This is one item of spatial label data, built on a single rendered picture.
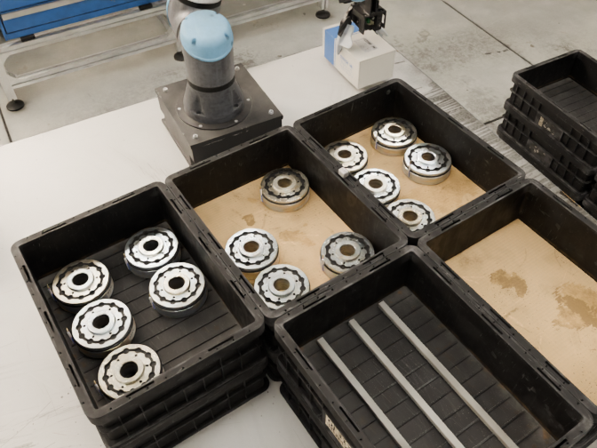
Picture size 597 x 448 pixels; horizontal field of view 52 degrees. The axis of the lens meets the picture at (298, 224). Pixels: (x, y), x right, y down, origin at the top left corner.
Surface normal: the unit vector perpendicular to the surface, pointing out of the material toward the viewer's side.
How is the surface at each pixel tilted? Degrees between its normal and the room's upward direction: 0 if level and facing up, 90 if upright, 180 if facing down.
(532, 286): 0
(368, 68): 90
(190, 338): 0
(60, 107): 0
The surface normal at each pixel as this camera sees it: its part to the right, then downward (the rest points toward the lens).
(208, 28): 0.07, -0.55
